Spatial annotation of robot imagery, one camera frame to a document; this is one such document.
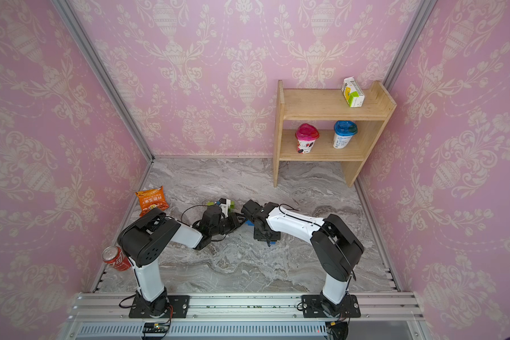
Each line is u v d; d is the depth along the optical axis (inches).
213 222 30.1
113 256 29.8
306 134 33.5
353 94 30.1
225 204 35.4
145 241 19.7
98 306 30.4
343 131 34.5
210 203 40.2
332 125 36.2
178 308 28.9
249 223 36.8
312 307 28.7
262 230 25.5
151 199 38.9
